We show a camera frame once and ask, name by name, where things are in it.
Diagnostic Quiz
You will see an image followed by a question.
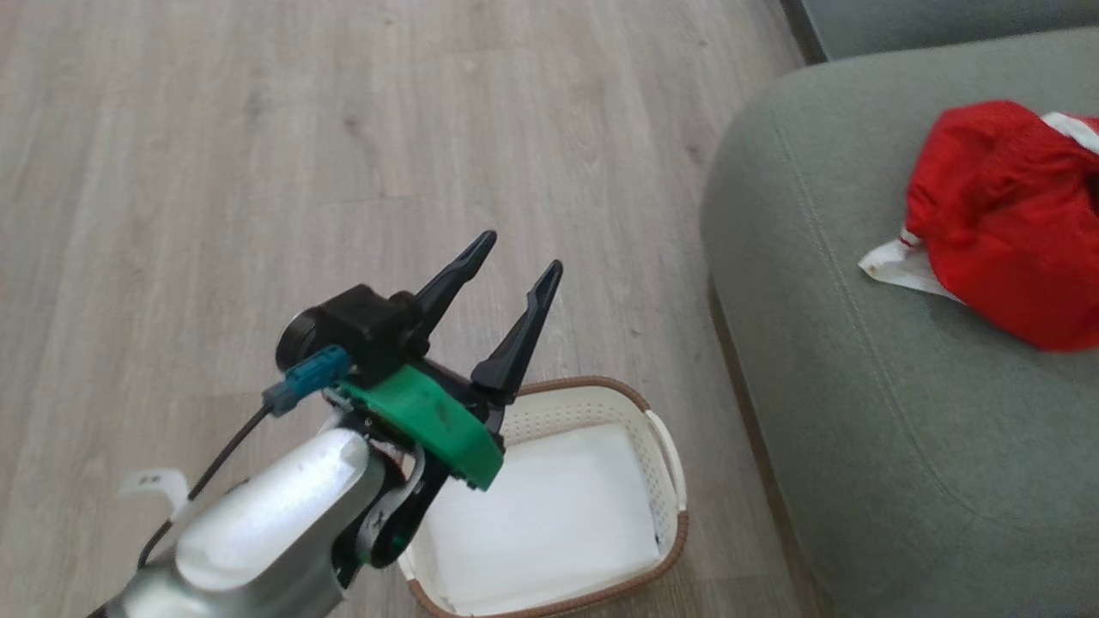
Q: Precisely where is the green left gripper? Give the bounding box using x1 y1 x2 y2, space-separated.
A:
337 230 565 493

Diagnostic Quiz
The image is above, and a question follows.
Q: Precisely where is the red jersey with white striped band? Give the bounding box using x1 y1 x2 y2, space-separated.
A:
859 100 1099 353

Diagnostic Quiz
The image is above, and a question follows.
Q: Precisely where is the white perforated basket, brown rim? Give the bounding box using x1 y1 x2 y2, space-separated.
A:
397 376 689 618

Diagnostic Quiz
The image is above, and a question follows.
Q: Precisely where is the white cloth basket liner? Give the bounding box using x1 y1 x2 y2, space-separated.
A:
421 425 662 615

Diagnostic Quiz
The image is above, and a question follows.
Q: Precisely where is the white label tag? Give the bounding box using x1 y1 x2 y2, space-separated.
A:
118 468 191 520

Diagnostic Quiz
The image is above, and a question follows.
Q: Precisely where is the grey fabric sofa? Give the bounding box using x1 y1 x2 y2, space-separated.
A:
700 26 1099 618

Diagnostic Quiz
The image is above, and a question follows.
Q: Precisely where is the grey upholstered sofa section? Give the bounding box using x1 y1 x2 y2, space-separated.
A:
781 0 1099 63

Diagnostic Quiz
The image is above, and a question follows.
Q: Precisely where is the black left cable, blue connector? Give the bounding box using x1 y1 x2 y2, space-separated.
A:
137 346 353 569

